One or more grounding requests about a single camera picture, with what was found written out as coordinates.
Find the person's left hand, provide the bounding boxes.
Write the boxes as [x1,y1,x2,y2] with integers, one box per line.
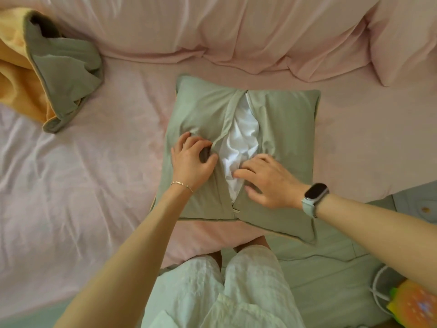
[170,131,219,194]

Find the person's right hand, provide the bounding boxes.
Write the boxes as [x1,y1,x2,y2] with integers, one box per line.
[233,153,311,210]

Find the white pillow insert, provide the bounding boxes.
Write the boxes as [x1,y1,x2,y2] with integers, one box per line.
[218,93,260,204]

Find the grey and orange pillowcase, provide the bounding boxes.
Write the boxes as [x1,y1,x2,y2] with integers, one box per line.
[150,75,321,246]
[0,7,105,134]

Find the pink bed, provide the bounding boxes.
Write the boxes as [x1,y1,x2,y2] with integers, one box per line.
[0,54,437,320]

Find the person's right forearm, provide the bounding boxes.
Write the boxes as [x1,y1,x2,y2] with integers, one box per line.
[315,194,437,296]

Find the person's left forearm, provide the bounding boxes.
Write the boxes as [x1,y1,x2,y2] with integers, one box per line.
[54,184,193,328]

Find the person's right leg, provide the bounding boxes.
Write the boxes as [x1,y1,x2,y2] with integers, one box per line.
[234,235,271,254]

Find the person's leg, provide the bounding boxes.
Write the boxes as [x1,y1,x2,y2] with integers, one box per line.
[234,235,271,254]
[208,251,224,270]

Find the person's left leg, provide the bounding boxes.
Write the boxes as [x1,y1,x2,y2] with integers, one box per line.
[208,251,224,270]

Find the person's white shorts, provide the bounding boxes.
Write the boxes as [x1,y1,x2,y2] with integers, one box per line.
[140,245,306,328]

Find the white smartwatch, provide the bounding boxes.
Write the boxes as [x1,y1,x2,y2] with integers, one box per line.
[301,182,330,219]

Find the pink ruffled duvet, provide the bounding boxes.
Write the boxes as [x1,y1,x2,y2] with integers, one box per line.
[0,0,375,83]

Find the white nightstand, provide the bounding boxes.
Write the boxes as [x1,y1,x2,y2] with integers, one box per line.
[391,180,437,224]

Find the white round rim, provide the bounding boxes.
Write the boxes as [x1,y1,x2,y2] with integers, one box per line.
[370,264,393,308]

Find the orange and green plush cushion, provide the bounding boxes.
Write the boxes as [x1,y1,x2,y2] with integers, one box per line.
[386,279,437,328]

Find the pink pillow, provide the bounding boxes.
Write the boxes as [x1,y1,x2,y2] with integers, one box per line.
[365,0,437,87]

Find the thin gold bracelet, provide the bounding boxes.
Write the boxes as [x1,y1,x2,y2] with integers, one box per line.
[170,181,194,194]

